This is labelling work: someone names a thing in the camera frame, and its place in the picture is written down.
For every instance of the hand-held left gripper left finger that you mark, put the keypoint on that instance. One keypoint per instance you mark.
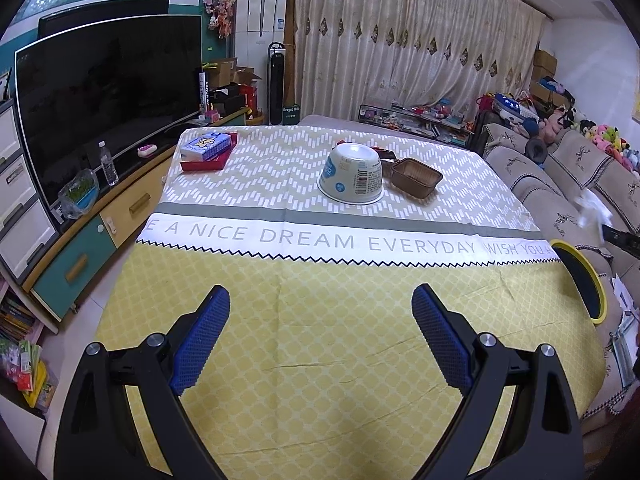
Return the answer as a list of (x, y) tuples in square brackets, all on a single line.
[(200, 340)]

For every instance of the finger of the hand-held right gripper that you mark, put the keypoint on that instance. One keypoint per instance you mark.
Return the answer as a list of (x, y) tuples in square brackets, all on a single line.
[(622, 239)]

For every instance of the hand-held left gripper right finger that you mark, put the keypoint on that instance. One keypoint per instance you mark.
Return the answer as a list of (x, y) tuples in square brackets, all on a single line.
[(442, 340)]

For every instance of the white tissue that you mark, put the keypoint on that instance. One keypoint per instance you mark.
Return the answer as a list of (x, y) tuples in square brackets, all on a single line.
[(592, 212)]

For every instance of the yellow rimmed bin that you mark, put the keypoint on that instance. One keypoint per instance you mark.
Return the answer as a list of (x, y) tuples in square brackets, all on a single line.
[(585, 285)]

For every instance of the brown plastic tray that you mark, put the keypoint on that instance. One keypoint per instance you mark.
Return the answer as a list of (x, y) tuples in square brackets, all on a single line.
[(415, 177)]

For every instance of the white paper bowl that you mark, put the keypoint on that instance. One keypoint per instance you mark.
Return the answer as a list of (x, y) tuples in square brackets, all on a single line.
[(345, 175)]

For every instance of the white papers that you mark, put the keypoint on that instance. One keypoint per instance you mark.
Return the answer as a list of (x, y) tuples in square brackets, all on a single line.
[(625, 310)]

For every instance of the beige sofa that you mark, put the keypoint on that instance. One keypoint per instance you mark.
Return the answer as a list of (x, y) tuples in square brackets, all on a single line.
[(540, 195)]

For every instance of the pile of plush toys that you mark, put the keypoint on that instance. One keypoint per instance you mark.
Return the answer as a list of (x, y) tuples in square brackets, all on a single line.
[(600, 132)]

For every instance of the yellow patterned tablecloth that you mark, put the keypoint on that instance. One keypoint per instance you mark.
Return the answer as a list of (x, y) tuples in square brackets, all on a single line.
[(310, 360)]

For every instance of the dark round cushion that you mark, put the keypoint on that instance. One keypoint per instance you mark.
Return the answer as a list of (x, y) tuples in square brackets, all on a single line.
[(536, 150)]

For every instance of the teal yellow television cabinet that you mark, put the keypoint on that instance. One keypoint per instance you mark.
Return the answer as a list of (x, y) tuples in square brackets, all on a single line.
[(125, 220)]

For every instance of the blue white bag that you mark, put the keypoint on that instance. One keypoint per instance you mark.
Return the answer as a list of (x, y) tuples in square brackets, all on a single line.
[(510, 110)]

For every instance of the red tray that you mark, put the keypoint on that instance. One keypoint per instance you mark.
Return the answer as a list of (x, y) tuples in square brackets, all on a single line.
[(202, 166)]

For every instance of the pile of colourful books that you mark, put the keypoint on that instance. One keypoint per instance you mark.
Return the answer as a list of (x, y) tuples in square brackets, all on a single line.
[(25, 360)]

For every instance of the stack of cardboard boxes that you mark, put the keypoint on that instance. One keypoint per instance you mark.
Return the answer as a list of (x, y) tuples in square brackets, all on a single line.
[(545, 65)]

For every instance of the foil snack wrapper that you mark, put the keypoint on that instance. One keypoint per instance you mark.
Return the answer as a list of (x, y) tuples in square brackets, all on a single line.
[(387, 154)]

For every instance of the blue tissue pack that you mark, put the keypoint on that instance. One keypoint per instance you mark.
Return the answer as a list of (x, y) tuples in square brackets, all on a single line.
[(205, 145)]

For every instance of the small pink case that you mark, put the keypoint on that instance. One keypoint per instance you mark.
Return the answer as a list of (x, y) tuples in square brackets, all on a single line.
[(147, 150)]

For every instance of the clear water bottle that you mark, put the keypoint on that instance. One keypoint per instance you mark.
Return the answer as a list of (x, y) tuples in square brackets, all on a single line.
[(108, 165)]

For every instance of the white drawer cabinet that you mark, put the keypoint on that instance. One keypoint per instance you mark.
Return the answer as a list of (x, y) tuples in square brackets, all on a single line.
[(20, 230)]

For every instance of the cluttered low shelf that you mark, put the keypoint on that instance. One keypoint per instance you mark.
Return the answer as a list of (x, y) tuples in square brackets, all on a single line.
[(415, 122)]

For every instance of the black box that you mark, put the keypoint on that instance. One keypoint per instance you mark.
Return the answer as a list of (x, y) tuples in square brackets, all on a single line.
[(227, 102)]

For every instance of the green white carton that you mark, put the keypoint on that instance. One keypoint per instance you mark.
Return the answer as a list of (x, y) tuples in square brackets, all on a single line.
[(290, 115)]

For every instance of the red box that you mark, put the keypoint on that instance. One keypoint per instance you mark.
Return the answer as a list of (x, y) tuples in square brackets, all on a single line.
[(248, 99)]

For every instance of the tall white slim box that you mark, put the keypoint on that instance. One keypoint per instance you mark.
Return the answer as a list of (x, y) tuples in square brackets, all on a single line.
[(203, 92)]

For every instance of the black television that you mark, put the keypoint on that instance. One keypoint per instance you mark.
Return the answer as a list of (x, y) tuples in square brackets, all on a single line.
[(100, 95)]

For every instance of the black tower fan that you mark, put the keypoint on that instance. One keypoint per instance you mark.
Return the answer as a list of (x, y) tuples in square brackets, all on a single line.
[(277, 85)]

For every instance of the open cardboard box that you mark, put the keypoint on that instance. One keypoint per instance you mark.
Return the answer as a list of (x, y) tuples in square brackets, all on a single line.
[(248, 77), (222, 74)]

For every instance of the beige embroidered curtain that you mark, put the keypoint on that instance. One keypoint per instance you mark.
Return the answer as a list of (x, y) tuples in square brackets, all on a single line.
[(410, 45)]

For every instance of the white standing air conditioner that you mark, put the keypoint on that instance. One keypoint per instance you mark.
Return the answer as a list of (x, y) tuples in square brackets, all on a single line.
[(260, 30)]

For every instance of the hanging artificial flowers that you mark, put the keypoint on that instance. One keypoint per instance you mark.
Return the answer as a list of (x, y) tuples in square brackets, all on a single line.
[(220, 10)]

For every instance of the black wall board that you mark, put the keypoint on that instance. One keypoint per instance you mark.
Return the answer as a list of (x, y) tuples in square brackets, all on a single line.
[(100, 12)]

